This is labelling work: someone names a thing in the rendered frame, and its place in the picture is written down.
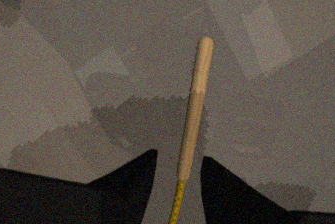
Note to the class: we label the wooden stick with yellow string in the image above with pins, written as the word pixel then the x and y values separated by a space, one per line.
pixel 192 121

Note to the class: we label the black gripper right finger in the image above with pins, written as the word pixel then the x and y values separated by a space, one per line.
pixel 227 199

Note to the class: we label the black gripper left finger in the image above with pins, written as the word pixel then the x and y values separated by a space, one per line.
pixel 121 197

